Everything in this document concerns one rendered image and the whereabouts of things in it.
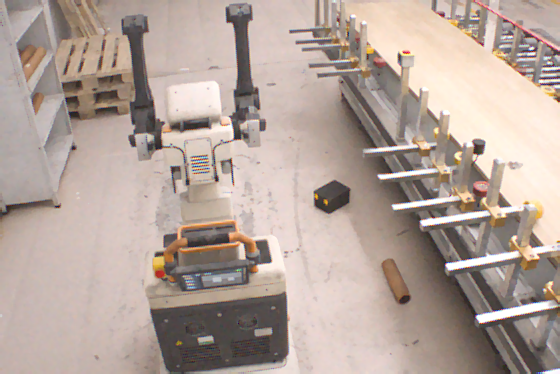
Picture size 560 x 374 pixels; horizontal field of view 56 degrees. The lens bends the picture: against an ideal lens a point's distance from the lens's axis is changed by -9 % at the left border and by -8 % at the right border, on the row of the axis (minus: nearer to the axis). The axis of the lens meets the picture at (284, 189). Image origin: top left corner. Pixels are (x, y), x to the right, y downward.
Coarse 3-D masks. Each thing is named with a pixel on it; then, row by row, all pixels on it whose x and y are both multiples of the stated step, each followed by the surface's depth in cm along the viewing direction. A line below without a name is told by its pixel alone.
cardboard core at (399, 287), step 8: (384, 264) 320; (392, 264) 317; (384, 272) 319; (392, 272) 312; (392, 280) 308; (400, 280) 306; (392, 288) 306; (400, 288) 301; (400, 296) 297; (408, 296) 301
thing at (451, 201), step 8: (432, 200) 234; (440, 200) 234; (448, 200) 233; (456, 200) 233; (480, 200) 235; (392, 208) 231; (400, 208) 230; (408, 208) 231; (416, 208) 231; (424, 208) 232; (432, 208) 233
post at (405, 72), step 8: (408, 72) 285; (400, 80) 291; (408, 80) 288; (400, 88) 292; (400, 96) 294; (400, 104) 296; (400, 112) 298; (400, 120) 300; (400, 128) 303; (400, 136) 306
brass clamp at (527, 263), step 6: (510, 240) 195; (510, 246) 194; (516, 246) 190; (522, 246) 190; (528, 246) 190; (522, 252) 187; (528, 252) 187; (534, 252) 187; (522, 258) 187; (528, 258) 184; (534, 258) 184; (522, 264) 187; (528, 264) 185; (534, 264) 185
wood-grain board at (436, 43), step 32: (384, 32) 406; (416, 32) 406; (448, 32) 406; (416, 64) 351; (448, 64) 351; (480, 64) 352; (416, 96) 313; (448, 96) 310; (480, 96) 310; (512, 96) 310; (544, 96) 310; (480, 128) 278; (512, 128) 277; (544, 128) 277; (480, 160) 252; (512, 160) 251; (544, 160) 251; (512, 192) 230; (544, 192) 229; (544, 224) 211
